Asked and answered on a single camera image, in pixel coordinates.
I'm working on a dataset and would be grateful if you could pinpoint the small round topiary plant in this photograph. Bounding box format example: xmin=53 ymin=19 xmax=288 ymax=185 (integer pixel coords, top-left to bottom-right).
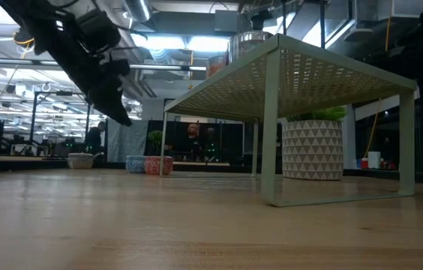
xmin=147 ymin=130 xmax=165 ymax=157

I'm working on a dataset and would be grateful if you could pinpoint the red patterned candle holder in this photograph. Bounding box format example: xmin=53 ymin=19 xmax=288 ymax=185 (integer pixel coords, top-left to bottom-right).
xmin=144 ymin=155 xmax=174 ymax=176

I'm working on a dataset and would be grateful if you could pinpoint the blue patterned candle holder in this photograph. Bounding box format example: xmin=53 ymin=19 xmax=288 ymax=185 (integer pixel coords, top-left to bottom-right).
xmin=125 ymin=155 xmax=148 ymax=174

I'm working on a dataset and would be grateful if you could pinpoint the silver ventilation duct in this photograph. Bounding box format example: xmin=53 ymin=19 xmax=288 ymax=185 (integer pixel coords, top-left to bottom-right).
xmin=123 ymin=0 xmax=153 ymax=23

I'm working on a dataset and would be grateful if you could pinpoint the yellow cable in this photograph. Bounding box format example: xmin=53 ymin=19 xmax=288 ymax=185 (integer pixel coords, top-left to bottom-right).
xmin=363 ymin=0 xmax=395 ymax=159

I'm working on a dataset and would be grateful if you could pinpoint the black metal gantry frame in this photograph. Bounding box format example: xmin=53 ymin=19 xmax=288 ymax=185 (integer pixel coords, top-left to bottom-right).
xmin=29 ymin=91 xmax=93 ymax=151

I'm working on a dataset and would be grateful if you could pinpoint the ceiling light tube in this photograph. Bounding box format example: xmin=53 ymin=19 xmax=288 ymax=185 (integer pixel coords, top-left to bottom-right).
xmin=128 ymin=63 xmax=208 ymax=72

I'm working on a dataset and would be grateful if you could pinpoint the silver candle tin orange label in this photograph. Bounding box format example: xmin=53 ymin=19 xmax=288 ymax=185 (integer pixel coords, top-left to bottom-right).
xmin=206 ymin=55 xmax=230 ymax=79
xmin=228 ymin=31 xmax=275 ymax=65

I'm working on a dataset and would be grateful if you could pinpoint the succulent in triangle-pattern pot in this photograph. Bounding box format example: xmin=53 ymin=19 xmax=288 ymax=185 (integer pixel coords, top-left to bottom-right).
xmin=281 ymin=106 xmax=347 ymax=182

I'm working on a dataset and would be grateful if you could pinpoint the grey patterned candle holder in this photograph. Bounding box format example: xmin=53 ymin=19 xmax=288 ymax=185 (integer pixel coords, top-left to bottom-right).
xmin=67 ymin=152 xmax=95 ymax=170

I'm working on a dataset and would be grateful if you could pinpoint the white labelled container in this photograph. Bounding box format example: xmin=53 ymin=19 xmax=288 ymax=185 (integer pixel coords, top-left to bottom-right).
xmin=367 ymin=151 xmax=382 ymax=170

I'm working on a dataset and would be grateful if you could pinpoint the grey fabric panel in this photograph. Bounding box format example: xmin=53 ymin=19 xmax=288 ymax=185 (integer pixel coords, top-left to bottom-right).
xmin=106 ymin=118 xmax=149 ymax=164

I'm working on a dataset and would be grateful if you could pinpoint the cable reel with yellow cord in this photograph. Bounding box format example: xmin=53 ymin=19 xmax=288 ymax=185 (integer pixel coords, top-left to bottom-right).
xmin=11 ymin=28 xmax=36 ymax=52

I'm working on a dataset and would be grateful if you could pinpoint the person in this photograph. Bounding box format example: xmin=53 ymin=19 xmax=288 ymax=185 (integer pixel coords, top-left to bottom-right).
xmin=85 ymin=120 xmax=107 ymax=155
xmin=181 ymin=122 xmax=203 ymax=161

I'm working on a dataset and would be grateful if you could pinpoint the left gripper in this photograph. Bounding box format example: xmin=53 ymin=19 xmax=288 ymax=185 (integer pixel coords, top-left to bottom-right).
xmin=67 ymin=52 xmax=134 ymax=128

